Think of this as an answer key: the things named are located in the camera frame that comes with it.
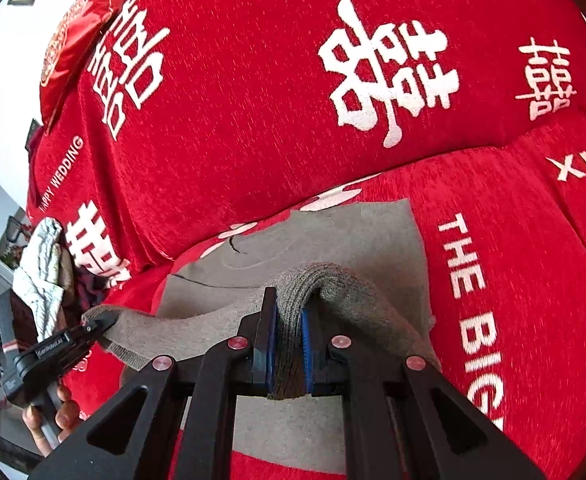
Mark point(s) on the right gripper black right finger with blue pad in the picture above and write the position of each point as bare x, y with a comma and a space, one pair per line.
402, 418

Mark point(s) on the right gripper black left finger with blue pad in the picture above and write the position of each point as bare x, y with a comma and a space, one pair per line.
175, 418

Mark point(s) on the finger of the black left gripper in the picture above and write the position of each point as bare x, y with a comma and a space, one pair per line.
94, 328

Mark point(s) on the grey knit garment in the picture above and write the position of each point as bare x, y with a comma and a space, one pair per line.
367, 263

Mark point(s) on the person's left hand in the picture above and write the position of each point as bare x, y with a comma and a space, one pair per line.
67, 419

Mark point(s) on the white grey striped cloth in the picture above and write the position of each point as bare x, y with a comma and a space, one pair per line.
44, 279

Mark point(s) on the red sofa seat cushion cover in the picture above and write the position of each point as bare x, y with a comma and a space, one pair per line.
504, 234

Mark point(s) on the red sofa back cushion cover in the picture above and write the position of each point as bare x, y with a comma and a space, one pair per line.
186, 117

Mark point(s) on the red embroidered pillow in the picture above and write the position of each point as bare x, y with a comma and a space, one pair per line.
75, 36

